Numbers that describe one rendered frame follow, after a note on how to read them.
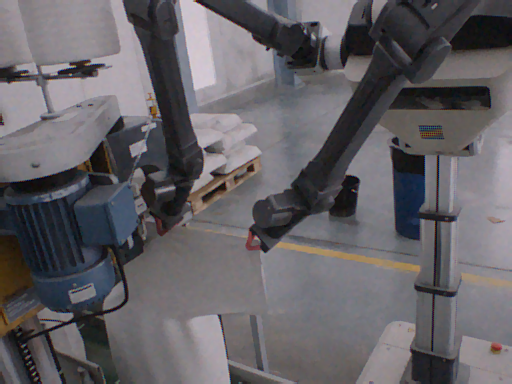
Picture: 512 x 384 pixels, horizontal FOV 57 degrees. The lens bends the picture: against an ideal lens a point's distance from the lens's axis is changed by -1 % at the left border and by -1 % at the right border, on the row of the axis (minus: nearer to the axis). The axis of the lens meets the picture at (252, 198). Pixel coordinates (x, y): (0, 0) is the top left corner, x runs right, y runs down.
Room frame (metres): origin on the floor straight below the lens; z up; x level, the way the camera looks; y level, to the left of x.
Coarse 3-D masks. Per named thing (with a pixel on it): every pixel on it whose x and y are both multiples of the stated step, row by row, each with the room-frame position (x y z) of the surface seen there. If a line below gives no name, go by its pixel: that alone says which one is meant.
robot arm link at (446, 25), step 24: (408, 0) 0.67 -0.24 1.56; (432, 0) 0.66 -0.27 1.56; (456, 0) 0.63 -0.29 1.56; (480, 0) 0.63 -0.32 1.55; (504, 0) 0.69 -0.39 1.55; (384, 24) 0.70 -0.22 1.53; (408, 24) 0.66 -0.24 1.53; (432, 24) 0.63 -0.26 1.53; (456, 24) 0.64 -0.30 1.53; (408, 48) 0.66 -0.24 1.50
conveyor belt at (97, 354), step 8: (80, 328) 1.74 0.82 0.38; (88, 328) 1.74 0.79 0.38; (88, 336) 1.68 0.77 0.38; (96, 336) 1.67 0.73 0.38; (104, 336) 1.66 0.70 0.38; (88, 344) 1.62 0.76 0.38; (96, 344) 1.62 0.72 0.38; (104, 344) 1.61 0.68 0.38; (88, 352) 1.57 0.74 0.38; (96, 352) 1.56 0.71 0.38; (104, 352) 1.56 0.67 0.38; (96, 360) 1.51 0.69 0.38; (104, 360) 1.51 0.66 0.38; (112, 360) 1.50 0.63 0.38; (104, 368) 1.46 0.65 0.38; (112, 368) 1.45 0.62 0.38; (104, 376) 1.42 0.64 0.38; (112, 376) 1.41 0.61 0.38
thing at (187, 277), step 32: (160, 224) 1.14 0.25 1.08; (160, 256) 1.16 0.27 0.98; (192, 256) 1.09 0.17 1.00; (224, 256) 1.03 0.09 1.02; (256, 256) 0.98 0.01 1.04; (160, 288) 1.17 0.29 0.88; (192, 288) 1.11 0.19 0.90; (224, 288) 1.04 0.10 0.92; (256, 288) 0.99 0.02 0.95; (128, 320) 1.18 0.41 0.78; (160, 320) 1.10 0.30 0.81; (192, 320) 1.09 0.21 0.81; (128, 352) 1.19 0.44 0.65; (160, 352) 1.11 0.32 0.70; (192, 352) 1.07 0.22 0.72; (224, 352) 1.15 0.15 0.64
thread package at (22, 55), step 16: (0, 0) 1.07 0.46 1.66; (16, 0) 1.11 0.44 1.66; (0, 16) 1.06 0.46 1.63; (16, 16) 1.09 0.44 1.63; (0, 32) 1.05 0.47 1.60; (16, 32) 1.07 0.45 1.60; (0, 48) 1.04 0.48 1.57; (16, 48) 1.06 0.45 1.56; (0, 64) 1.04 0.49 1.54; (16, 64) 1.06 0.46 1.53
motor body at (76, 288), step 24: (24, 192) 0.79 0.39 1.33; (48, 192) 0.77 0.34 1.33; (72, 192) 0.79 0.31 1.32; (24, 216) 0.76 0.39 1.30; (48, 216) 0.77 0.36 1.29; (72, 216) 0.78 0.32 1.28; (24, 240) 0.78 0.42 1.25; (48, 240) 0.77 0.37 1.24; (72, 240) 0.78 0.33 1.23; (48, 264) 0.76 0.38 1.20; (72, 264) 0.77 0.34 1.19; (96, 264) 0.80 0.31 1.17; (48, 288) 0.76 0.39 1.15; (72, 288) 0.76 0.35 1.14; (96, 288) 0.78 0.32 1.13
